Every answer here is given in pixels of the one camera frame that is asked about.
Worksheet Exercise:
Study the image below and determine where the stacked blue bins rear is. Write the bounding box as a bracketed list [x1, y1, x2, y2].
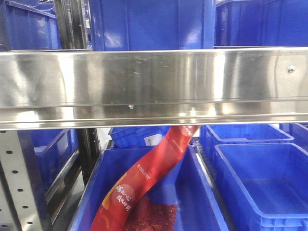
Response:
[108, 126, 171, 148]

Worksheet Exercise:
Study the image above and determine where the blue bin holding package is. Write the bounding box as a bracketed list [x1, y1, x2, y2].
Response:
[69, 145, 228, 231]

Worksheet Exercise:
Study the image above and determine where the red snack package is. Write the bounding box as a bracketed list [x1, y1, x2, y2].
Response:
[90, 125, 200, 231]

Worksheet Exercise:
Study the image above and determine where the left neighbouring blue bin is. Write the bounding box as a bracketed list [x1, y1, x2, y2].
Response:
[31, 129, 78, 190]

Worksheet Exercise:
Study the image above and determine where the black shelf upright post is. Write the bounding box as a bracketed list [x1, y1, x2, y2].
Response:
[76, 128, 100, 186]

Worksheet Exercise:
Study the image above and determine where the right shelf steel rail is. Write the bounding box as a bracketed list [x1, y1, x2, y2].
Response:
[0, 47, 308, 130]

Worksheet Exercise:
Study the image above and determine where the perforated steel upright post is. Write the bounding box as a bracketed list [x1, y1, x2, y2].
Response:
[0, 130, 53, 231]

